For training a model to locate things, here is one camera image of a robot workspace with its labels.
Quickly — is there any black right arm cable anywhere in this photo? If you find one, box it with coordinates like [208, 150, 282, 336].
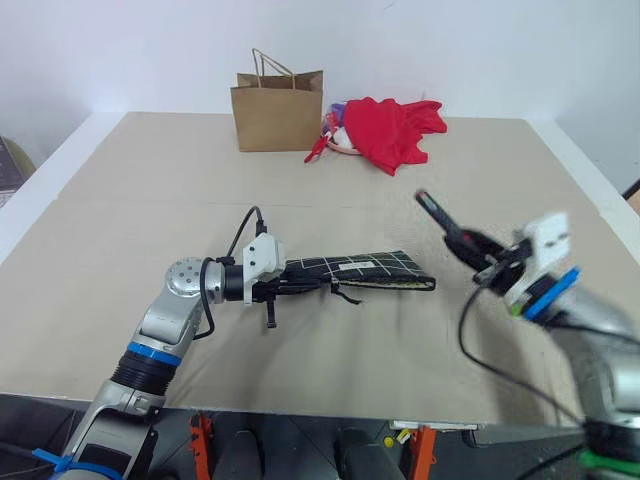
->
[458, 285, 589, 429]

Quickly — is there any orange clamp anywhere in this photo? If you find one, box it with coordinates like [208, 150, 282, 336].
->
[188, 411, 215, 480]
[410, 424, 437, 480]

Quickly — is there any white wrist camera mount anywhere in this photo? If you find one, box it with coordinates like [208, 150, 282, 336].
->
[503, 211, 574, 307]
[241, 234, 286, 306]

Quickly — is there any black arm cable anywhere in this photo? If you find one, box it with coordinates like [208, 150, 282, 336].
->
[458, 285, 589, 429]
[192, 205, 270, 342]

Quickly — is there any black grid pouch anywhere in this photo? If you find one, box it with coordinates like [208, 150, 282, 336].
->
[282, 249, 437, 307]

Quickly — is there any red ribbon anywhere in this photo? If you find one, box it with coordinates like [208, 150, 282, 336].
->
[304, 133, 332, 165]

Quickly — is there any red cloth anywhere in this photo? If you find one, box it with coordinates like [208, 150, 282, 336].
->
[343, 96, 449, 177]

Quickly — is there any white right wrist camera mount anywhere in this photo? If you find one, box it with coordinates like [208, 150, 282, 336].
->
[503, 211, 574, 307]

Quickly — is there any dark background object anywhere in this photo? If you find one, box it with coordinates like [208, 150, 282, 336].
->
[621, 175, 640, 217]

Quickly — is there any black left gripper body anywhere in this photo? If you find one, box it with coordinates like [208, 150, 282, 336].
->
[251, 272, 297, 303]

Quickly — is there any blue cable tie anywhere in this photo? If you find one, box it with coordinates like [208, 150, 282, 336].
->
[31, 448, 122, 474]

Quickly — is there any brown paper bag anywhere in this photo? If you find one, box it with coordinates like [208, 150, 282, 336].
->
[229, 47, 325, 153]

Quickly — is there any white label strip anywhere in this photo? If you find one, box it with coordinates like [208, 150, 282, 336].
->
[389, 420, 479, 433]

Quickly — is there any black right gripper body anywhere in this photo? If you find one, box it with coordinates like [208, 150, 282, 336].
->
[472, 238, 535, 298]

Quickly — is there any beige table cover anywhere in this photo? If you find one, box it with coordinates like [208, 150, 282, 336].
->
[0, 111, 640, 427]

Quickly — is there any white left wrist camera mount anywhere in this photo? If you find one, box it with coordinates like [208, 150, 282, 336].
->
[241, 234, 286, 306]

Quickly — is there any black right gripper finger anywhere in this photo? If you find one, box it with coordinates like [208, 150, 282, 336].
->
[462, 224, 521, 256]
[443, 232, 496, 274]

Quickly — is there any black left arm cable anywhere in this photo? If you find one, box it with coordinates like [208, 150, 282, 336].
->
[192, 205, 270, 342]

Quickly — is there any dark rounded shape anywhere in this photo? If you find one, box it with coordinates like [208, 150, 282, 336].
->
[337, 426, 404, 480]

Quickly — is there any purple and white bundle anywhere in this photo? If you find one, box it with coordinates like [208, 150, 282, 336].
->
[322, 101, 362, 157]

